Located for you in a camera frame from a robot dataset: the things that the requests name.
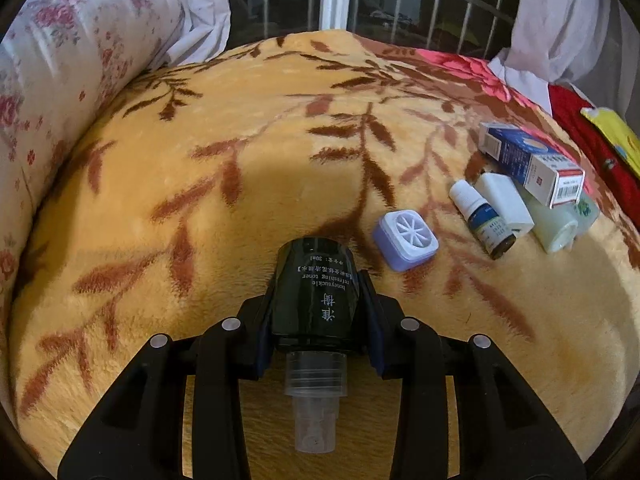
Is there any black spray bottle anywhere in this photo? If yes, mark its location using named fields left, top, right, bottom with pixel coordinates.
left=270, top=236, right=359, bottom=454

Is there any small dropper bottle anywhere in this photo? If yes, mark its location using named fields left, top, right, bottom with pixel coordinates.
left=449, top=180, right=516, bottom=260

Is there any floral plush bed blanket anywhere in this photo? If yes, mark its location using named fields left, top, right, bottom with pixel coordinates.
left=9, top=32, right=639, bottom=471

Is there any blue white medicine box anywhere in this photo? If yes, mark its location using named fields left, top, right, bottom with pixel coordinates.
left=478, top=122, right=586, bottom=209

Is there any yellow cartoon pillow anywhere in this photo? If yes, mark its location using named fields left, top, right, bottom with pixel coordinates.
left=580, top=107, right=640, bottom=178

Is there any red cloth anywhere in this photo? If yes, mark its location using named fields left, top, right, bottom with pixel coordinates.
left=549, top=84, right=639, bottom=228

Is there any floral white pillow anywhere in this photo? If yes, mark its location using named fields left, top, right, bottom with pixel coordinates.
left=1, top=0, right=182, bottom=286

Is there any right sheer curtain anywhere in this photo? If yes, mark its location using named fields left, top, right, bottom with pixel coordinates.
left=489, top=0, right=639, bottom=130

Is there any white barred window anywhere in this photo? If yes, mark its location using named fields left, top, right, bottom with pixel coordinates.
left=229, top=0, right=520, bottom=58

